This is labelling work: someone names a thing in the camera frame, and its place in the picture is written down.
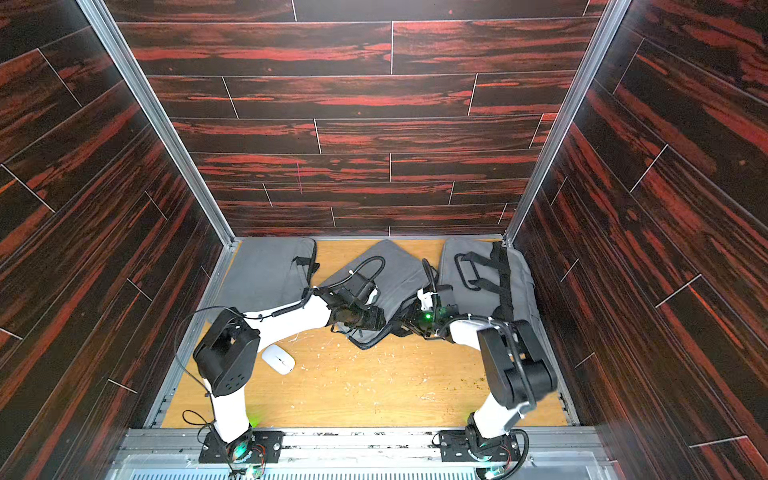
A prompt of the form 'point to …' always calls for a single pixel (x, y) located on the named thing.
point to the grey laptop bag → (267, 273)
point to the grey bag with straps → (486, 276)
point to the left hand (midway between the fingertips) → (382, 323)
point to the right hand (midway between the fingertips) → (402, 316)
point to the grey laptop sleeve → (384, 275)
